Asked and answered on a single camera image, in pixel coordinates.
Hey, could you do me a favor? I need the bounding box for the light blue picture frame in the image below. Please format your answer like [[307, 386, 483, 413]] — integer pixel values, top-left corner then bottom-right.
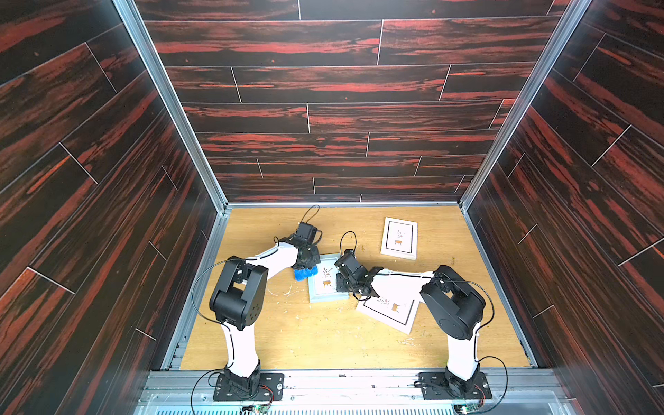
[[307, 253, 349, 304]]

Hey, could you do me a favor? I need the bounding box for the blue microfiber cloth black trim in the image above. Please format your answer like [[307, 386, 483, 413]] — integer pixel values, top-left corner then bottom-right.
[[294, 266, 318, 281]]

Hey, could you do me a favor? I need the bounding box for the cream white picture frame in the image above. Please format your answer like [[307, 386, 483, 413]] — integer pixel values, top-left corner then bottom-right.
[[356, 270, 433, 335]]

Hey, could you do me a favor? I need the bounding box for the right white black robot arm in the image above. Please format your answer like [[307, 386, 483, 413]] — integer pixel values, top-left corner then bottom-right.
[[335, 250, 486, 382]]

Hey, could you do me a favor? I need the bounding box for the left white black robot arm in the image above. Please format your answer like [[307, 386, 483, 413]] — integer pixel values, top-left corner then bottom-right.
[[209, 238, 320, 394]]

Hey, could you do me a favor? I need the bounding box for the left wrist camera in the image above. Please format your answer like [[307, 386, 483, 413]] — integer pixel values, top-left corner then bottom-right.
[[294, 221, 318, 245]]

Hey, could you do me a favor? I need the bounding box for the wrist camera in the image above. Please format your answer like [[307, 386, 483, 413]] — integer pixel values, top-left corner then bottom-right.
[[294, 221, 318, 245], [335, 249, 363, 274]]

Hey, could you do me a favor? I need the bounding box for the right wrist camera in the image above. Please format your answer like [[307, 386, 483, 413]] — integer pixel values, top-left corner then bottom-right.
[[335, 249, 363, 274]]

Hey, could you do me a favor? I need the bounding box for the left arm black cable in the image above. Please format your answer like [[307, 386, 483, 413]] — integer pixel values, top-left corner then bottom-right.
[[188, 204, 323, 415]]

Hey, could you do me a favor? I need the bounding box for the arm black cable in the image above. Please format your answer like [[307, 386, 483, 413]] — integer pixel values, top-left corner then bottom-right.
[[338, 230, 509, 413], [188, 204, 323, 415]]

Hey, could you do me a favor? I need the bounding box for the white picture frame black border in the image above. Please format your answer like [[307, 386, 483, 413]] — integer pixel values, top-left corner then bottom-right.
[[380, 217, 418, 260]]

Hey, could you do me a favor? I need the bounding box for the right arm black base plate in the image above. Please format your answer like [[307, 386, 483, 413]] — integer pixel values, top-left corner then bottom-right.
[[413, 370, 492, 400]]

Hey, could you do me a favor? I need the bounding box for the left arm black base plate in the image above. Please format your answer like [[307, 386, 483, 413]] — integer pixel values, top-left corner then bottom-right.
[[213, 371, 285, 402]]

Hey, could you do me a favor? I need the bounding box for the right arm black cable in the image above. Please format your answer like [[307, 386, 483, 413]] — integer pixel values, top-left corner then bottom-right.
[[338, 230, 509, 413]]

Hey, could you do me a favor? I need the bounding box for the aluminium front rail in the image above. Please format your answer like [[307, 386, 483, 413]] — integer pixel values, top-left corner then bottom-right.
[[135, 368, 579, 414]]

